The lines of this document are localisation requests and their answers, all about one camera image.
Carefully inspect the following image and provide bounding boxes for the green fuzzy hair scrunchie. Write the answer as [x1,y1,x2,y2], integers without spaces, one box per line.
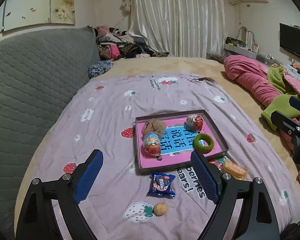
[193,133,215,153]

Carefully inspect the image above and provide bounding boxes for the yellow cracker packet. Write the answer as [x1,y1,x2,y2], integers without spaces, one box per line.
[222,160,248,180]

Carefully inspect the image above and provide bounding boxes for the red blue toy egg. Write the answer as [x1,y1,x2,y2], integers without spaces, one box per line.
[143,132,161,158]

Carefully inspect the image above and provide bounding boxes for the green fleece garment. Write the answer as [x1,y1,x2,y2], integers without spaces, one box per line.
[261,67,300,131]

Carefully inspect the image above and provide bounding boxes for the pink strawberry print blanket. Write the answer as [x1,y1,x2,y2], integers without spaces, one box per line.
[14,73,300,240]

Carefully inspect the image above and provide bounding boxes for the pink blue picture book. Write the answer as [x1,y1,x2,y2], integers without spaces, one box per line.
[137,115,222,169]

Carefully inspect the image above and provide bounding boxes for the pink quilted duvet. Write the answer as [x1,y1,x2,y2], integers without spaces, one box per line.
[223,54,300,160]

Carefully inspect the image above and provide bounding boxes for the dark shallow tray box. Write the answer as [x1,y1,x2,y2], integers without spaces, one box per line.
[135,109,230,176]

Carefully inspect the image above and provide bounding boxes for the red wrapped candy ball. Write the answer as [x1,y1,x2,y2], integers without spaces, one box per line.
[186,114,204,132]

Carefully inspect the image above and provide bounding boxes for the black television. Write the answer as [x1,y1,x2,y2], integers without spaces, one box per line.
[280,23,300,58]

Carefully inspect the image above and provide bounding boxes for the brown fuzzy plush toy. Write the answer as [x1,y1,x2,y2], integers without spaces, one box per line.
[141,118,167,140]

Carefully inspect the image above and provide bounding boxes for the blue patterned cloth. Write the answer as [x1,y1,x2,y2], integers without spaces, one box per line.
[88,60,113,79]

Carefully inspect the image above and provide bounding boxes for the grey quilted headboard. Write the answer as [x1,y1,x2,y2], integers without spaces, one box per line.
[0,27,99,239]

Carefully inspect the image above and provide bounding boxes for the pile of clothes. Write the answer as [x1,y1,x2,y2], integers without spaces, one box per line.
[94,25,170,61]

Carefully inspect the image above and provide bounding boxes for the white striped curtains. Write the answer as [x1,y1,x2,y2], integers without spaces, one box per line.
[121,0,225,58]

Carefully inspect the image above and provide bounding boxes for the floral wall painting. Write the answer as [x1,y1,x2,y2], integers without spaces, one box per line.
[0,0,75,32]

